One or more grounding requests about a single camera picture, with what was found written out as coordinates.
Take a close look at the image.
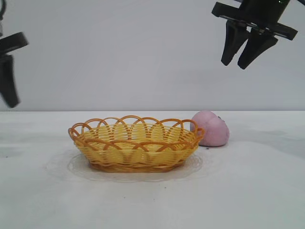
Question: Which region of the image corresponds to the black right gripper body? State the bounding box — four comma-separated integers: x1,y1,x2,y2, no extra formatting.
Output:
211,0,298,41

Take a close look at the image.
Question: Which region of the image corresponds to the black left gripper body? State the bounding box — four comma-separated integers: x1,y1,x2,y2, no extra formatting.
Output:
0,32,29,54

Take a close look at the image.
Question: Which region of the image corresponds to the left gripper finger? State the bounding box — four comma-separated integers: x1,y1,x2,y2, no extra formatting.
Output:
0,54,20,108

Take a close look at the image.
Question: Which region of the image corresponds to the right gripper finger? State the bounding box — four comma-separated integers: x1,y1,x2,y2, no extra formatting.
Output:
237,27,278,70
221,20,250,66

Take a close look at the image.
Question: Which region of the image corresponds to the pink peach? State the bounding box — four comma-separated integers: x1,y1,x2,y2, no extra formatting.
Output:
192,110,231,147

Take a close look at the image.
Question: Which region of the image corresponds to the yellow woven plastic basket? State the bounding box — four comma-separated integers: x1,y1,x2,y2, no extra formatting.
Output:
68,115,205,174

